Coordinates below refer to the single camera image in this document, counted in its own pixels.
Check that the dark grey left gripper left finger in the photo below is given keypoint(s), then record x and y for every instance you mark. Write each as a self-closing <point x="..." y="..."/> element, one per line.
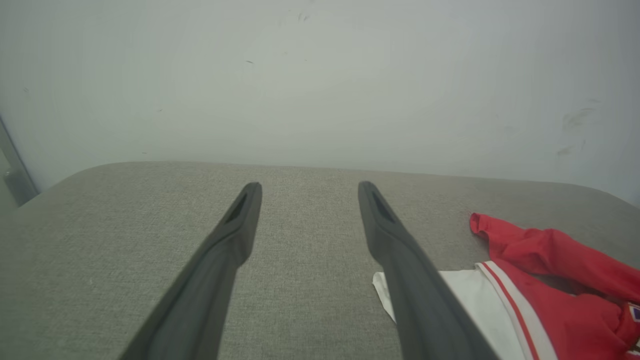
<point x="210" y="280"/>

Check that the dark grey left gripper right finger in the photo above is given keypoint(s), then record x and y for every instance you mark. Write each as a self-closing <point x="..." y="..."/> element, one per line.
<point x="410" y="280"/>

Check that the grey metal frame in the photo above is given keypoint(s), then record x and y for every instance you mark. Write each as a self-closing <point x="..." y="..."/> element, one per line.
<point x="15" y="175"/>

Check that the red and white basketball jersey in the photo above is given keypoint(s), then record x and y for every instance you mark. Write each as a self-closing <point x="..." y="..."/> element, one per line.
<point x="565" y="305"/>

